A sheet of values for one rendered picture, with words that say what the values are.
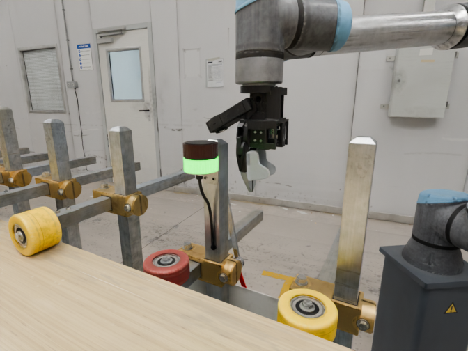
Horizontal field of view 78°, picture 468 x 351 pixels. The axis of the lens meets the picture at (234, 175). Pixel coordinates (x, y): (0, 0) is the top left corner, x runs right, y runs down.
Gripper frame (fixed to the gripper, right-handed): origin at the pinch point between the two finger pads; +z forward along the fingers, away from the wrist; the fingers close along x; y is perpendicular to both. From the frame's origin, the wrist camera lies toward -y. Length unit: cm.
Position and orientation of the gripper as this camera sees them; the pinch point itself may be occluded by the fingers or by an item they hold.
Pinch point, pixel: (248, 184)
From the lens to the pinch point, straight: 60.9
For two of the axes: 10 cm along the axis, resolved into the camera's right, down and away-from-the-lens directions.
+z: 0.0, 9.7, 2.5
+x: 4.7, -2.2, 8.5
